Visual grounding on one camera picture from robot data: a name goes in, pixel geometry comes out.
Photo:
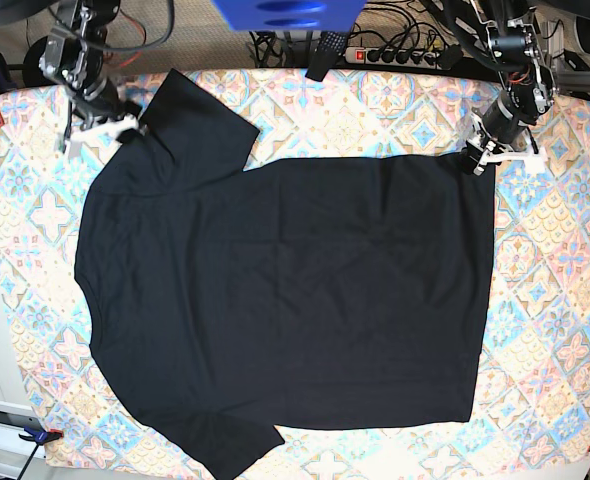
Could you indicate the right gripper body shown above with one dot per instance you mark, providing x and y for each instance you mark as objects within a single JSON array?
[{"x": 102, "y": 111}]

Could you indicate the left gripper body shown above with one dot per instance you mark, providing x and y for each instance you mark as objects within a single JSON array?
[{"x": 497, "y": 128}]

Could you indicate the black T-shirt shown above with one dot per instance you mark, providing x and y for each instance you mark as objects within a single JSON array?
[{"x": 316, "y": 293}]

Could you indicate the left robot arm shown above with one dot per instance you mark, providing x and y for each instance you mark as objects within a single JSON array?
[{"x": 503, "y": 37}]

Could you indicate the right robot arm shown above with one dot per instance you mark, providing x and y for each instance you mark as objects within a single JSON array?
[{"x": 71, "y": 56}]

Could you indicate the blue box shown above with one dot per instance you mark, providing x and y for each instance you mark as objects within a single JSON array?
[{"x": 276, "y": 15}]

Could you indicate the black remote control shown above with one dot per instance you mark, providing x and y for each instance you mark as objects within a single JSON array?
[{"x": 330, "y": 48}]

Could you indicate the blue clamp bottom left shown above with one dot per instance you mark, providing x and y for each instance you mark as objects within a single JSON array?
[{"x": 40, "y": 437}]

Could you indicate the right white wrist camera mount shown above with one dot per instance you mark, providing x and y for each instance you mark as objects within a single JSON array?
[{"x": 90, "y": 135}]

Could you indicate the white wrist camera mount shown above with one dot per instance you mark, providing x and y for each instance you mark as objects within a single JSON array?
[
  {"x": 533, "y": 162},
  {"x": 90, "y": 135}
]

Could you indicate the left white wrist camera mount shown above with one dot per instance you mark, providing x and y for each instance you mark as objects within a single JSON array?
[{"x": 533, "y": 162}]

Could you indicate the black power strip red switch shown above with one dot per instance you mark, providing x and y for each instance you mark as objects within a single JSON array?
[{"x": 392, "y": 57}]

